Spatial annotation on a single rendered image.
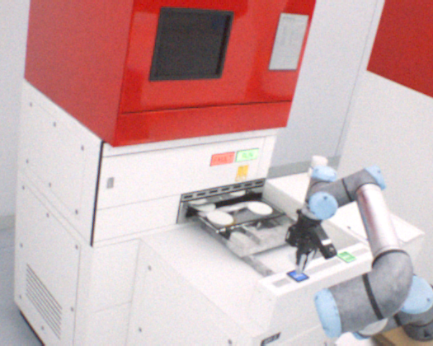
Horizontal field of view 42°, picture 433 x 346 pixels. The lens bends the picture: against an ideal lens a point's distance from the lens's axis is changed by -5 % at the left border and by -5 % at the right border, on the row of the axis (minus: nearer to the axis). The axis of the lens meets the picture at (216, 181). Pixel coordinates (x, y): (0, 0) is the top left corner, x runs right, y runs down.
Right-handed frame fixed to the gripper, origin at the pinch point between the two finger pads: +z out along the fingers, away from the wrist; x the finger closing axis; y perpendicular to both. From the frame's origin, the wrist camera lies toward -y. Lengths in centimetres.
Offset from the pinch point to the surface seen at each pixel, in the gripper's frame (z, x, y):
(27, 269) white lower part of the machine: 62, 39, 114
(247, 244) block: 7.6, -5.1, 29.1
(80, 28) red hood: -56, 40, 84
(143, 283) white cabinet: 33, 20, 53
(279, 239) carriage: 10.1, -23.2, 29.4
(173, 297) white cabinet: 27.2, 20.1, 34.5
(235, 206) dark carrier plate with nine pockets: 8, -22, 54
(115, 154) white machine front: -20, 35, 59
